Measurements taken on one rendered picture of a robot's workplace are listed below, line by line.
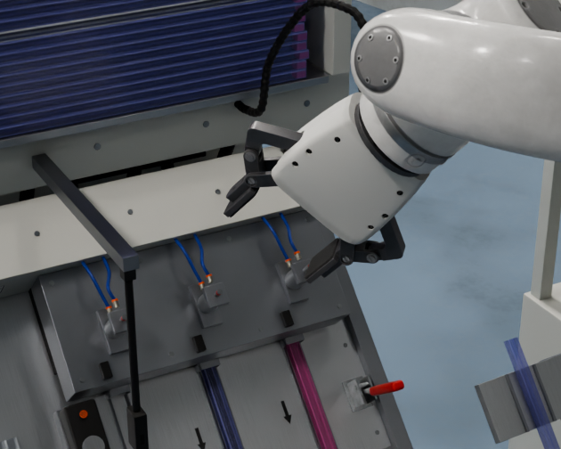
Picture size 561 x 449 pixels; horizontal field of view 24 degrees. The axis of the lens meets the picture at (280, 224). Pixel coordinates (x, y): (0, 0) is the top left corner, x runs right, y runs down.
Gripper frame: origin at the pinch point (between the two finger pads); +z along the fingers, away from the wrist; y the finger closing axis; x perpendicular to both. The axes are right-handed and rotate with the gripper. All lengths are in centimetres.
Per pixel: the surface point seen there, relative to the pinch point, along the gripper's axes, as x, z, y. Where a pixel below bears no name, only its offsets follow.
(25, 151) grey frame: -18.2, 27.8, 19.7
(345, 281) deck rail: -33.1, 25.6, -20.1
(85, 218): -6.8, 19.2, 11.7
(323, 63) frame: -41.7, 9.7, -0.5
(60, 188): -12.1, 23.1, 15.0
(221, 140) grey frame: -33.3, 21.3, 3.0
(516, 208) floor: -264, 140, -126
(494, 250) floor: -234, 139, -120
